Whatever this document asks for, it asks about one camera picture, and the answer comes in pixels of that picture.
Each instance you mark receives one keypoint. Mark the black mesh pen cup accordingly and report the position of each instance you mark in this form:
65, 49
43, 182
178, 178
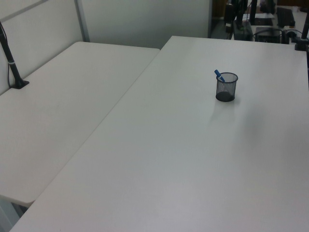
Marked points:
226, 91

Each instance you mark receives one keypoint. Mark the black clamped pole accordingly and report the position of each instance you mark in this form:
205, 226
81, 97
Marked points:
302, 41

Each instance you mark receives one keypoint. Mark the black camera stand pole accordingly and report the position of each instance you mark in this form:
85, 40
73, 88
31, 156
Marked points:
11, 63

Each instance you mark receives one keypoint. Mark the blue and white marker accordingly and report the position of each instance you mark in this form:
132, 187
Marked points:
218, 74

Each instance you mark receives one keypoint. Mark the grey metal partition post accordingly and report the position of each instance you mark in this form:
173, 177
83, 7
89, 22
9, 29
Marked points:
82, 20

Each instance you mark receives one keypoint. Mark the white paper sheet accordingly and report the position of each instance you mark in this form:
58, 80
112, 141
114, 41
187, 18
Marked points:
263, 16

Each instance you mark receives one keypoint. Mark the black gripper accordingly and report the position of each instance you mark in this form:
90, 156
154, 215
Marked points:
229, 14

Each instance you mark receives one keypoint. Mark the black equipment box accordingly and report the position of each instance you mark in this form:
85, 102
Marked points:
268, 34

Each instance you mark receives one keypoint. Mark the black monitor stand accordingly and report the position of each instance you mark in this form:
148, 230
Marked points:
253, 10

